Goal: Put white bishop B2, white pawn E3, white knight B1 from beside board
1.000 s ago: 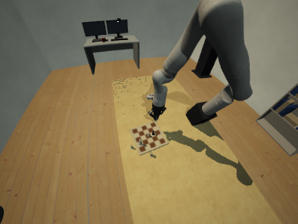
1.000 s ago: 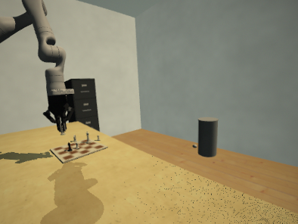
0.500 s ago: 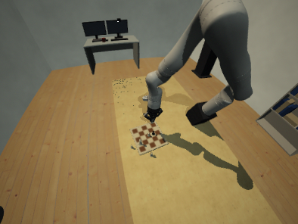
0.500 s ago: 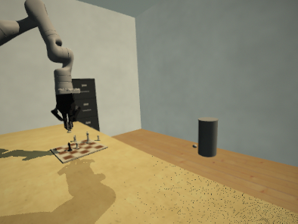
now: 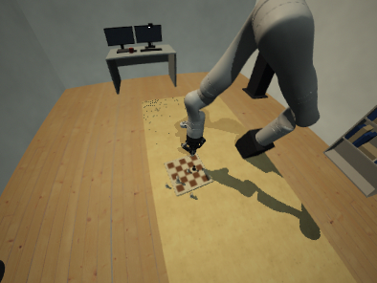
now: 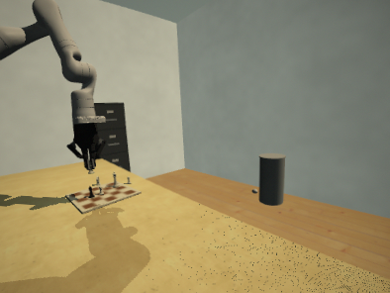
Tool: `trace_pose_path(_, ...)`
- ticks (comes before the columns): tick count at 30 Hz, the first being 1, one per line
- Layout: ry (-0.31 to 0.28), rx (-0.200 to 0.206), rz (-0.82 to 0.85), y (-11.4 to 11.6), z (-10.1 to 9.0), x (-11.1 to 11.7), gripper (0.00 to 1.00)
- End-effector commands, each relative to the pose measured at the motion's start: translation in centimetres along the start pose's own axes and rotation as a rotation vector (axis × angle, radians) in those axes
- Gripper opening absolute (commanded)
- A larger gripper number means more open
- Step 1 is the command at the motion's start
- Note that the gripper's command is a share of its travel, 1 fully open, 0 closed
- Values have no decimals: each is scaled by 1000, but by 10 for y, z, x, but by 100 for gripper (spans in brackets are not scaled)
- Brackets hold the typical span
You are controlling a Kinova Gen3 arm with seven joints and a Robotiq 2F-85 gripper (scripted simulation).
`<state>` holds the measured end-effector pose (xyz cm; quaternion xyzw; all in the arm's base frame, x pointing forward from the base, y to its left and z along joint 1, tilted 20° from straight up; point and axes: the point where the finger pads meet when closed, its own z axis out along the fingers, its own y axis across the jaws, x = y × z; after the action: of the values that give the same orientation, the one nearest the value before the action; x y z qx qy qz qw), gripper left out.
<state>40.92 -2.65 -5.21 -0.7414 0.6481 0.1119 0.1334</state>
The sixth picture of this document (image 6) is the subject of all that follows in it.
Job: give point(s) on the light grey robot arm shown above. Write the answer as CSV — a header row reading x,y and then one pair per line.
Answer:
x,y
51,24

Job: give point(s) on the black chess piece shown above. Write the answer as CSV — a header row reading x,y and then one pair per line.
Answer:
x,y
91,194

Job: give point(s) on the white chess piece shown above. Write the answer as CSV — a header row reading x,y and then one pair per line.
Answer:
x,y
115,180
90,171

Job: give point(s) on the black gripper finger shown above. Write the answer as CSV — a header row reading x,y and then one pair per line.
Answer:
x,y
84,154
93,153

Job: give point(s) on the brown and cream chessboard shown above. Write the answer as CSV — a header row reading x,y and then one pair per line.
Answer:
x,y
84,204

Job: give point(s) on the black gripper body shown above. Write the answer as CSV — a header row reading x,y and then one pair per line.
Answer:
x,y
82,132

